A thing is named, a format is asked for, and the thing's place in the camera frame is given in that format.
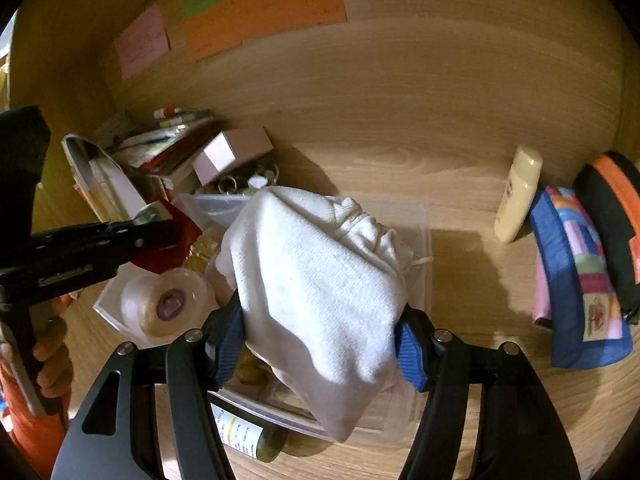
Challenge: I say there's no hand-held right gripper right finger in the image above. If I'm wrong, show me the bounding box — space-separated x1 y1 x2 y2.
392 305 583 480

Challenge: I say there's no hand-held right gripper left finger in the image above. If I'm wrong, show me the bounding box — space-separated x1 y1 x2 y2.
50 287 248 480

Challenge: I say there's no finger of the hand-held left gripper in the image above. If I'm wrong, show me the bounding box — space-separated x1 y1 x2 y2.
89 203 187 274

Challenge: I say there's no red velvet pouch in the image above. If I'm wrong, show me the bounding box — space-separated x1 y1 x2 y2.
131 200 224 276

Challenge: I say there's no white tape roll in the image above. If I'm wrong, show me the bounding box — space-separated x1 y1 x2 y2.
119 267 220 339

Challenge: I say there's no white cloth pouch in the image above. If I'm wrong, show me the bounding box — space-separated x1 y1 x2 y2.
214 185 435 444

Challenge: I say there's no yellow spray bottle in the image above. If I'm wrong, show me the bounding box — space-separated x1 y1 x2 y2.
210 402 289 464

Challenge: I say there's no clear plastic storage box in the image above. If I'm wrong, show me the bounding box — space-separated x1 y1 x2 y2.
94 192 434 447

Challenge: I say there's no person's left hand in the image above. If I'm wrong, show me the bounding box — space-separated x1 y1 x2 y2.
31 316 74 401

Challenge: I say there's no folded white paper sheet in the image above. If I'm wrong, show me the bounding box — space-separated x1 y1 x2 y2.
60 133 174 224

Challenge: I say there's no stack of booklets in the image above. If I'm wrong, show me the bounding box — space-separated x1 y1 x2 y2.
107 106 221 187

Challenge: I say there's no dark key bunch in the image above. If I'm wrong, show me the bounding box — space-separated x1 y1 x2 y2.
217 162 281 195

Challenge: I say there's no small pink white box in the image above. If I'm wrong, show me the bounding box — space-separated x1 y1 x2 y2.
192 127 275 187

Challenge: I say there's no pink flat pouch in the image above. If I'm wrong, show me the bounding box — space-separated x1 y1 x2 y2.
531 254 554 329

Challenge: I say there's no blue patchwork pencil case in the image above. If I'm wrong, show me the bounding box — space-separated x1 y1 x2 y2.
528 185 635 370

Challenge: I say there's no cream lotion bottle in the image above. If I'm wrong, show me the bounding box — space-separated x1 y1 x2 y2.
493 144 544 244

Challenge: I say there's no pink sticky note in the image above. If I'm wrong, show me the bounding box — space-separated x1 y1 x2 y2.
113 3 171 80

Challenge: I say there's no black orange zip case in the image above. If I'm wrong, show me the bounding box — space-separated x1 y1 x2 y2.
572 152 640 324

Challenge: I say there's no orange sticky note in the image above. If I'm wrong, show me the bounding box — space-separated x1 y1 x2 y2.
182 0 348 61

